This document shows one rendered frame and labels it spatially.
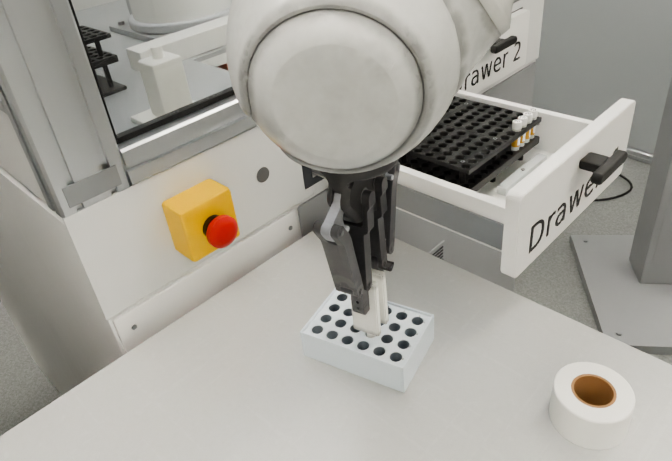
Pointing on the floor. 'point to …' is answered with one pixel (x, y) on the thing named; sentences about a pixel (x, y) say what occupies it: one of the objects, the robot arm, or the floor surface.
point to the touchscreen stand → (636, 262)
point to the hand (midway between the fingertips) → (369, 300)
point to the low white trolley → (279, 383)
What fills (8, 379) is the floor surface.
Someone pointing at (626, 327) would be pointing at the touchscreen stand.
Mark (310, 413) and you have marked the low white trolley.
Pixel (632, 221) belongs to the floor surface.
